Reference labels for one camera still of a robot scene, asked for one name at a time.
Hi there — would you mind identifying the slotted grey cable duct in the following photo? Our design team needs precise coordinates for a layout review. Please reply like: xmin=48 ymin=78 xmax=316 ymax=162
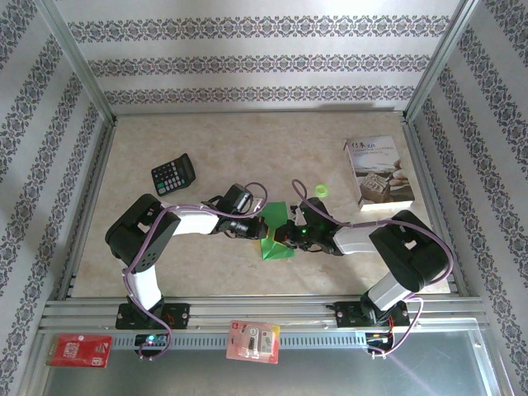
xmin=111 ymin=332 xmax=391 ymax=351

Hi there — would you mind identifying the black desk calculator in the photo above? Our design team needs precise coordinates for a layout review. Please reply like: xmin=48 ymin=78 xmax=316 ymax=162
xmin=150 ymin=153 xmax=197 ymax=198

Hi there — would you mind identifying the aluminium frame post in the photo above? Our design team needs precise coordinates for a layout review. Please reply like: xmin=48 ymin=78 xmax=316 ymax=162
xmin=35 ymin=0 xmax=119 ymax=125
xmin=402 ymin=0 xmax=484 ymax=125

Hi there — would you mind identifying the pink blister pack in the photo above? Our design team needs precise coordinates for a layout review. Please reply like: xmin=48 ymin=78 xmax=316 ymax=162
xmin=225 ymin=319 xmax=281 ymax=365

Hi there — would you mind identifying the book with photo cover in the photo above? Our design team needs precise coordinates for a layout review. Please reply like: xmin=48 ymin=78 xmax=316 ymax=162
xmin=343 ymin=134 xmax=416 ymax=212

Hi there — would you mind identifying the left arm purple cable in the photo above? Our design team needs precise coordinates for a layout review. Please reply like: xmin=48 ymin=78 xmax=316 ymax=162
xmin=122 ymin=181 xmax=269 ymax=362

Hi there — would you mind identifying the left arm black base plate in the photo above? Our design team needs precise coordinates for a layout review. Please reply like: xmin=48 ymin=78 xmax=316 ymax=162
xmin=115 ymin=303 xmax=191 ymax=331

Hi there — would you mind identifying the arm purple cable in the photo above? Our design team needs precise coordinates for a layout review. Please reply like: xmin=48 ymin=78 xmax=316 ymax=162
xmin=122 ymin=181 xmax=269 ymax=362
xmin=291 ymin=178 xmax=455 ymax=360

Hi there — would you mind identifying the steel shelf plate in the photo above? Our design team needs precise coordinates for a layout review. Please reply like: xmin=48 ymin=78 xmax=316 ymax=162
xmin=40 ymin=329 xmax=496 ymax=396

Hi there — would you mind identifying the green square paper sheet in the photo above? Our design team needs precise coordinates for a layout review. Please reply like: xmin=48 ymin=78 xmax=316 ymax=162
xmin=258 ymin=200 xmax=295 ymax=262

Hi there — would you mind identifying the red card package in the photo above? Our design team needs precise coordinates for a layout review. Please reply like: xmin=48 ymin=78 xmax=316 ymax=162
xmin=45 ymin=332 xmax=113 ymax=370

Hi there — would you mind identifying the aluminium side rail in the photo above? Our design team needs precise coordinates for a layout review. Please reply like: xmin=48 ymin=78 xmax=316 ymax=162
xmin=55 ymin=117 xmax=120 ymax=301
xmin=400 ymin=115 xmax=471 ymax=298

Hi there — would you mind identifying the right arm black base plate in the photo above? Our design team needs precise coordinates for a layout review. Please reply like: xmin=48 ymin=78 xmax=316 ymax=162
xmin=334 ymin=300 xmax=412 ymax=330

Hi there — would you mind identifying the aluminium mounting rail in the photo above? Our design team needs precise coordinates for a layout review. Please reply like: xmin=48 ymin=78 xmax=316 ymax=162
xmin=39 ymin=293 xmax=490 ymax=334

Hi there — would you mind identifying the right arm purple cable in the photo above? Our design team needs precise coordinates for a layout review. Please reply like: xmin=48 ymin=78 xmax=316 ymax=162
xmin=291 ymin=178 xmax=455 ymax=360

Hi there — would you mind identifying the aluminium table edge rail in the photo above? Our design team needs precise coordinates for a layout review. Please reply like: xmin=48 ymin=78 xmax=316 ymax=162
xmin=113 ymin=107 xmax=408 ymax=117

